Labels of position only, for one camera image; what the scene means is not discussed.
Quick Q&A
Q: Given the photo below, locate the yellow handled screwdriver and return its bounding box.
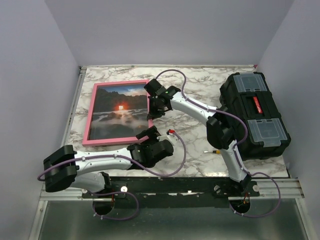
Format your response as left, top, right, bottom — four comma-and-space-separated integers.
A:
204, 150, 221, 155

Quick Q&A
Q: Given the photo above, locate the black plastic toolbox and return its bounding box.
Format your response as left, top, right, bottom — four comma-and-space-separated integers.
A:
219, 72, 291, 161

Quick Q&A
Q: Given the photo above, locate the pink picture frame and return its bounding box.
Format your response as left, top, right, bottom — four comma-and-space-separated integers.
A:
82, 79, 153, 147

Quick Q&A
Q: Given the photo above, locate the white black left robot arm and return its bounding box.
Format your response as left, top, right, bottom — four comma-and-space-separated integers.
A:
38, 126, 178, 198

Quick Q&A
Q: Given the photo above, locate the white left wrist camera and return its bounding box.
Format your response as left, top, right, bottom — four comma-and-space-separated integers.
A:
157, 129, 179, 144

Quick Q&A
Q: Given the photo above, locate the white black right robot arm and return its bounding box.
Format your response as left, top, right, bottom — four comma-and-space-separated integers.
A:
144, 79, 251, 196

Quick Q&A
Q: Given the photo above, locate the aluminium extrusion rail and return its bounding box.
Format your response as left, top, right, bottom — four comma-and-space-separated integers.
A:
39, 178, 305, 201

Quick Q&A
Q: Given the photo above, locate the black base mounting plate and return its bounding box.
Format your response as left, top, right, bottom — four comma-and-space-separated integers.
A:
82, 176, 260, 209

